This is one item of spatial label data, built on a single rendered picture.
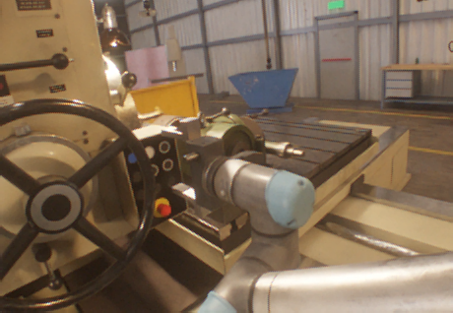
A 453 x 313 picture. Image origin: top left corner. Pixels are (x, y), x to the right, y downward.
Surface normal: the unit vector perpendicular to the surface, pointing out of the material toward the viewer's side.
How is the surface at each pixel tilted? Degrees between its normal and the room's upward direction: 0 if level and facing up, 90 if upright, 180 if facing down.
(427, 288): 44
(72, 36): 90
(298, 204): 90
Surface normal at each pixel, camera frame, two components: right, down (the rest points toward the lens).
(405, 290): -0.67, -0.52
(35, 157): 0.54, -0.35
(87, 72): 0.68, 0.14
